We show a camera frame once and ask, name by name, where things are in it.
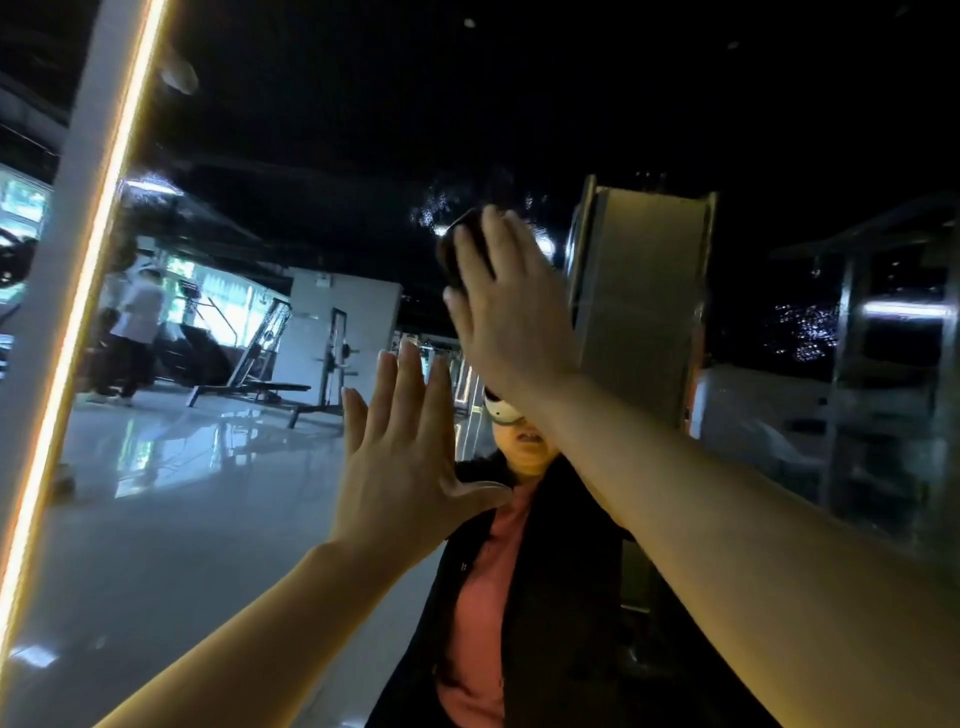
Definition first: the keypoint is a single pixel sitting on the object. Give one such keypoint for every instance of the person's left hand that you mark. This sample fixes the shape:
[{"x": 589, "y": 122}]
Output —
[{"x": 402, "y": 473}]

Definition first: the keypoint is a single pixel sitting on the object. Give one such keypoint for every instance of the person's right hand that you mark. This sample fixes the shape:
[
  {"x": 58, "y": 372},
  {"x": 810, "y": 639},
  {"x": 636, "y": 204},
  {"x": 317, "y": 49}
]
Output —
[{"x": 518, "y": 315}]

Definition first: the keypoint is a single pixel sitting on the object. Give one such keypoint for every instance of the dark brown cleaning cloth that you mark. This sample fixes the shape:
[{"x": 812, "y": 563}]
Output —
[{"x": 455, "y": 248}]

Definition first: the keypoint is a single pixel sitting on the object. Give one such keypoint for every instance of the large wall mirror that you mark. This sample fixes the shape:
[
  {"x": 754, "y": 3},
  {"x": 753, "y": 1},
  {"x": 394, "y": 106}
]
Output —
[{"x": 270, "y": 165}]

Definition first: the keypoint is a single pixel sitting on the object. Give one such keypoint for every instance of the person's left forearm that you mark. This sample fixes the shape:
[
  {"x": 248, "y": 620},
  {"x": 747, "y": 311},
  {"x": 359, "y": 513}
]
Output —
[{"x": 240, "y": 645}]

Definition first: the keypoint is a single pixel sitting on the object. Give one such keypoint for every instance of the person's right forearm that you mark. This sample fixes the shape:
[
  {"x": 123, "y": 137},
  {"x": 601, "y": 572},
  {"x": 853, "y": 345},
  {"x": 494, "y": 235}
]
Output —
[{"x": 765, "y": 570}]

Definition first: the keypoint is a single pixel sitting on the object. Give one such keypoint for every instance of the large bright gym window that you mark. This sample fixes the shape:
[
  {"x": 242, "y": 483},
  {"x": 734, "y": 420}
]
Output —
[{"x": 15, "y": 203}]

